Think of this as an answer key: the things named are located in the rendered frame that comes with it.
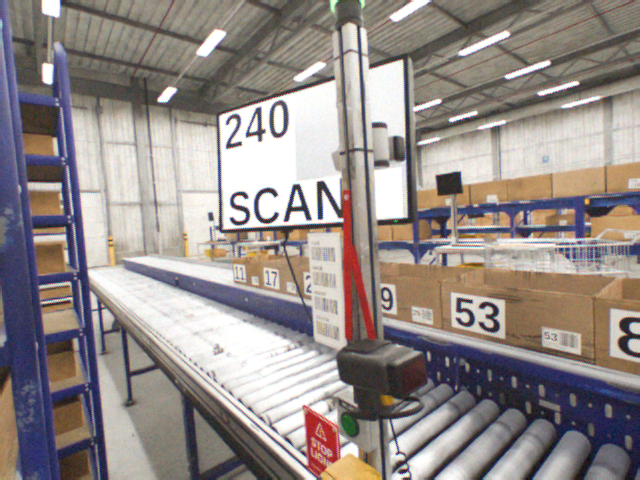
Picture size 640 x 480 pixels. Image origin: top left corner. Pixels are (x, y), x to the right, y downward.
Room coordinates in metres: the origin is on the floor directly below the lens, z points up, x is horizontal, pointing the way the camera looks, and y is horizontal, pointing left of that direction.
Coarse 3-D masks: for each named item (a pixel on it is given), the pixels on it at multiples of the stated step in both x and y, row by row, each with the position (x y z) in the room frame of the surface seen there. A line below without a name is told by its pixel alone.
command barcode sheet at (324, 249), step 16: (320, 240) 0.58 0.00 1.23; (336, 240) 0.55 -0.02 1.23; (320, 256) 0.58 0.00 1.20; (336, 256) 0.55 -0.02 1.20; (320, 272) 0.58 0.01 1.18; (336, 272) 0.55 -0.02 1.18; (320, 288) 0.59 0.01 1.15; (336, 288) 0.55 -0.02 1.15; (320, 304) 0.59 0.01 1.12; (336, 304) 0.56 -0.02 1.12; (320, 320) 0.59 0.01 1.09; (336, 320) 0.56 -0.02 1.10; (320, 336) 0.59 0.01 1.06; (336, 336) 0.56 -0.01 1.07
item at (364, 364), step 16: (352, 352) 0.46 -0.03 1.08; (368, 352) 0.44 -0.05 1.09; (384, 352) 0.43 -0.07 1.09; (400, 352) 0.43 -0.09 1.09; (416, 352) 0.43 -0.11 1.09; (352, 368) 0.44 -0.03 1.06; (368, 368) 0.42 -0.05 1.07; (384, 368) 0.41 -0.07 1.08; (400, 368) 0.40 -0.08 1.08; (416, 368) 0.41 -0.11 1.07; (352, 384) 0.45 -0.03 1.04; (368, 384) 0.42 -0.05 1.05; (384, 384) 0.40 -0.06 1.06; (400, 384) 0.39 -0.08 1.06; (416, 384) 0.41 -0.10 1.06; (368, 400) 0.45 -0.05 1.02; (384, 400) 0.44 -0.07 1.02; (352, 416) 0.46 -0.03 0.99; (368, 416) 0.44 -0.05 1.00
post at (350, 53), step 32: (352, 32) 0.51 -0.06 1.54; (352, 64) 0.51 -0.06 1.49; (352, 96) 0.51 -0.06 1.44; (352, 128) 0.51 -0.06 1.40; (352, 160) 0.52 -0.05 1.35; (352, 192) 0.52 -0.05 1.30; (352, 224) 0.53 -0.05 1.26; (352, 288) 0.53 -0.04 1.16; (352, 320) 0.53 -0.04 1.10; (384, 448) 0.52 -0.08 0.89
